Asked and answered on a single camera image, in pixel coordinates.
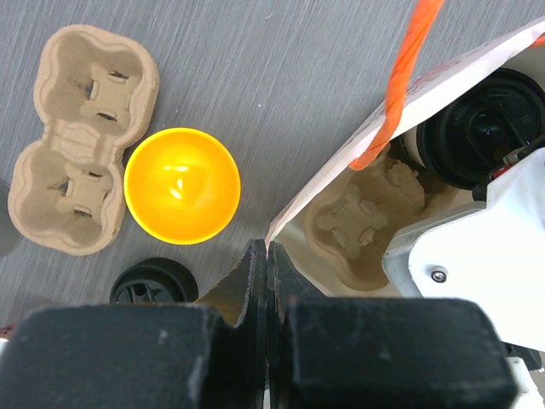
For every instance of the cardboard cup carrier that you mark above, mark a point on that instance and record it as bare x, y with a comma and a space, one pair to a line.
352, 221
95, 93

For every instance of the orange bowl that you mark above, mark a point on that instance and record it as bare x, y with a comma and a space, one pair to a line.
182, 186

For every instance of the stack of black lids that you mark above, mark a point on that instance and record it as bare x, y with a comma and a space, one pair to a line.
155, 280

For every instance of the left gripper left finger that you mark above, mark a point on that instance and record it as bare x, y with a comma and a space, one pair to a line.
235, 362

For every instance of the grey straw holder cup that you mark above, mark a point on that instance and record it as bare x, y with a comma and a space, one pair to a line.
9, 235

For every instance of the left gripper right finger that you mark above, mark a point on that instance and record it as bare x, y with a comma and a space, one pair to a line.
296, 335

